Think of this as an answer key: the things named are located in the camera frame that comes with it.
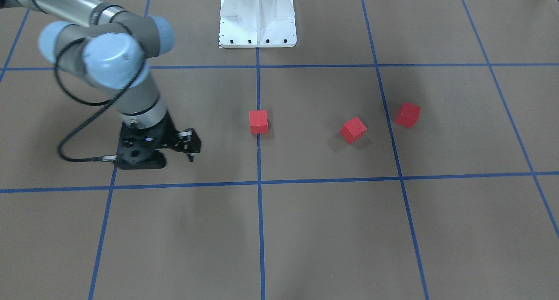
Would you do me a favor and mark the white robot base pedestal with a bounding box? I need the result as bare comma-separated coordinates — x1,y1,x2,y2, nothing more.
218,0,297,48

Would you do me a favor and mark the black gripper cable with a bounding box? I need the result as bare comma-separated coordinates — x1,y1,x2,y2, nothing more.
53,24,147,163

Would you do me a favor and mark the blue tape line lengthwise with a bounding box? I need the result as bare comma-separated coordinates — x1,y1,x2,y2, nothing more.
255,48,266,300

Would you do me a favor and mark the blue tape line crosswise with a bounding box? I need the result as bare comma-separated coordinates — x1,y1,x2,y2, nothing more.
0,171,559,194

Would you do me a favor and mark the red cube placed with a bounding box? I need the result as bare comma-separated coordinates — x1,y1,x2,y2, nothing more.
340,117,367,144
395,102,421,128
249,110,268,134

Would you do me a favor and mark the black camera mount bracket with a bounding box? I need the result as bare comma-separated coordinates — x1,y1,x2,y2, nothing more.
176,128,202,155

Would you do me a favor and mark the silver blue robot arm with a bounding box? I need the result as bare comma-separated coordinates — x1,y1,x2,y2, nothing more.
1,0,201,169

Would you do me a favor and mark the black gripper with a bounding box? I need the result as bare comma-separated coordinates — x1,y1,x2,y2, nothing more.
114,113,195,169

